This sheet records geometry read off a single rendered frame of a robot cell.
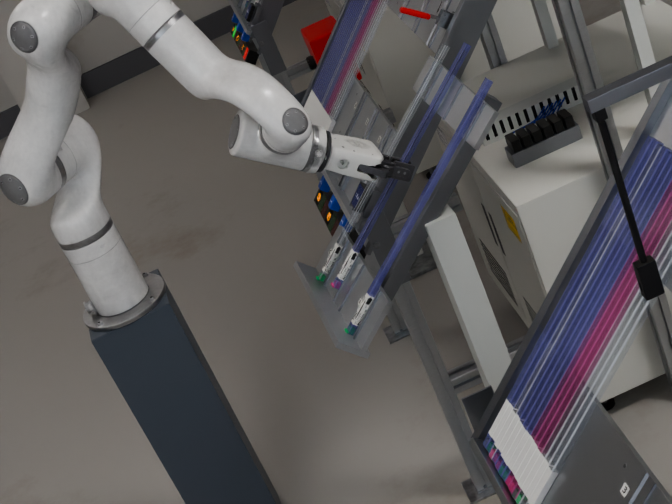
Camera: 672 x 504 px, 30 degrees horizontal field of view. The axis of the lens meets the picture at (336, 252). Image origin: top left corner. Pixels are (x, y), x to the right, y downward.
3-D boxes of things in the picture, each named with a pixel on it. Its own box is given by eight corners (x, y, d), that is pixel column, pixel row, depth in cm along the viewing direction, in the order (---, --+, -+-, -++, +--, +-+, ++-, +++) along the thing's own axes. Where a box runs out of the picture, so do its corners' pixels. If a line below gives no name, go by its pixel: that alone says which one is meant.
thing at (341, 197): (381, 236, 257) (350, 226, 254) (318, 128, 315) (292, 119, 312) (384, 231, 256) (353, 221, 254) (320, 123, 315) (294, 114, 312)
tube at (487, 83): (353, 335, 221) (346, 333, 221) (351, 332, 223) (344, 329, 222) (493, 82, 208) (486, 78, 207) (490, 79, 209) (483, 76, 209)
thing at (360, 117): (373, 227, 255) (359, 223, 254) (310, 120, 314) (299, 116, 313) (411, 144, 249) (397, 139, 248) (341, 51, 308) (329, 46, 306)
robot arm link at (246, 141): (317, 116, 216) (298, 131, 225) (245, 99, 212) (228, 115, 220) (312, 162, 214) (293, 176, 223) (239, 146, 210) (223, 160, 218)
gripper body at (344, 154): (329, 139, 215) (388, 153, 219) (315, 120, 224) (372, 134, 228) (316, 179, 217) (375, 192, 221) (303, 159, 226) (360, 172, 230)
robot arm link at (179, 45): (198, -13, 205) (328, 119, 210) (173, 22, 220) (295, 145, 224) (162, 20, 202) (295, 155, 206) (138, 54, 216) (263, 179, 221)
